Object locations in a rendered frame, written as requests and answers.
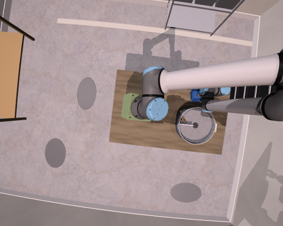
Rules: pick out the blue crate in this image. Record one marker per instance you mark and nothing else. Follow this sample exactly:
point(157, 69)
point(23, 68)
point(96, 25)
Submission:
point(194, 97)

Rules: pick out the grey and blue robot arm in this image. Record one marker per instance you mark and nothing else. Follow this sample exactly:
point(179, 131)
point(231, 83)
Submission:
point(213, 81)

